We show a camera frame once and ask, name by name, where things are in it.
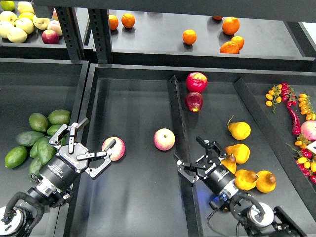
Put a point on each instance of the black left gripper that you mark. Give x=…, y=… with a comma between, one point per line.
x=72, y=159

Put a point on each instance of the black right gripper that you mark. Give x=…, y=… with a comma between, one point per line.
x=214, y=175

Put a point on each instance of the yellow pear stem up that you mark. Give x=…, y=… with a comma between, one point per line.
x=230, y=163

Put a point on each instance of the dark green avocado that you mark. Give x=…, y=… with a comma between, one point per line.
x=45, y=151

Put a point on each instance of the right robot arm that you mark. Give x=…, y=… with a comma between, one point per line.
x=257, y=218

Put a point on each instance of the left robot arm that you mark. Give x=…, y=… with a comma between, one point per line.
x=25, y=210

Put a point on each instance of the green avocado second row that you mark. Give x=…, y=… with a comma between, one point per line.
x=53, y=129

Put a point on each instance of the green avocado top right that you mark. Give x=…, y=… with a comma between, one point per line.
x=59, y=116

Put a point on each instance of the green avocado centre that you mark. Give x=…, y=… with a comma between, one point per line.
x=34, y=149

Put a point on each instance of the yellow pear middle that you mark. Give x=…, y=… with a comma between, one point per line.
x=240, y=151

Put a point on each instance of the green avocado bottom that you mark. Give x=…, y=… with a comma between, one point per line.
x=34, y=168

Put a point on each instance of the green avocado top left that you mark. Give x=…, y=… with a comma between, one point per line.
x=38, y=122

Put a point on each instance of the yellow pear lower centre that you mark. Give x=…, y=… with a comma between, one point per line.
x=246, y=179

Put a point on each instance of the dark avocado left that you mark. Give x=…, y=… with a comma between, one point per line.
x=28, y=138

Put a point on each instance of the bright green avocado far left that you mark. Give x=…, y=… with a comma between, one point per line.
x=16, y=157

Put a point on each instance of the yellow pear lower right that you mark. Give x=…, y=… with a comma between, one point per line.
x=266, y=182

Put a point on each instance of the pink apple centre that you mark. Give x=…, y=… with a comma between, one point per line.
x=164, y=139

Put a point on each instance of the pink apple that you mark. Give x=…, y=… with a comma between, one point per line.
x=118, y=149
x=164, y=139

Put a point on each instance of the pink apple left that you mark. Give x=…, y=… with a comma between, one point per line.
x=118, y=149

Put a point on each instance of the dark red apple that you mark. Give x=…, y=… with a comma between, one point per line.
x=194, y=101

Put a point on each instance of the black centre tray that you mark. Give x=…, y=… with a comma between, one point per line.
x=142, y=194

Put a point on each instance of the black tray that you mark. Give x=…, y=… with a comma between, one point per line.
x=142, y=194
x=33, y=86

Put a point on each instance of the bright red apple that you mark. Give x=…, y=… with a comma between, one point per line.
x=196, y=82

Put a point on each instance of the black left tray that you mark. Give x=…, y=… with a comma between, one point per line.
x=33, y=86

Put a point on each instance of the orange cherry tomato bunch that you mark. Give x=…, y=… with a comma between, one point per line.
x=274, y=97

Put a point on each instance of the red chili pepper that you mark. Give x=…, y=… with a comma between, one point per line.
x=296, y=126

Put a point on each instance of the red cherry tomato bunch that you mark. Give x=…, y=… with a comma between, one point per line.
x=288, y=95

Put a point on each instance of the mixed cherry tomatoes lower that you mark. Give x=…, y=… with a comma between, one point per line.
x=305, y=159

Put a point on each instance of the orange front right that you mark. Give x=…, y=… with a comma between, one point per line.
x=230, y=47

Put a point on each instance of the pink peach right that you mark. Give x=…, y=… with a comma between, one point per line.
x=308, y=130

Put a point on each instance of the red apple on shelf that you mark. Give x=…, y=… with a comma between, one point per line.
x=50, y=37

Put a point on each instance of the white label card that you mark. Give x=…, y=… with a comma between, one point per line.
x=312, y=147

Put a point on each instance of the orange tomato bunch right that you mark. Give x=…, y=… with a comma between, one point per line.
x=306, y=107

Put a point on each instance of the orange small right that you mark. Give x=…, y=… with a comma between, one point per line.
x=239, y=41

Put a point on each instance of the pale peach on shelf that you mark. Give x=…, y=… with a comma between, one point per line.
x=55, y=26

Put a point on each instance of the pale yellow apple front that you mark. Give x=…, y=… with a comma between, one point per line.
x=16, y=35

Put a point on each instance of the black shelf post right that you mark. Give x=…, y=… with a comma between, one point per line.
x=100, y=25

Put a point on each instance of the black shelf post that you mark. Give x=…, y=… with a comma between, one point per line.
x=71, y=34
x=100, y=25

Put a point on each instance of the black shelf post left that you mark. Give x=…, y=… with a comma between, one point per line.
x=71, y=34

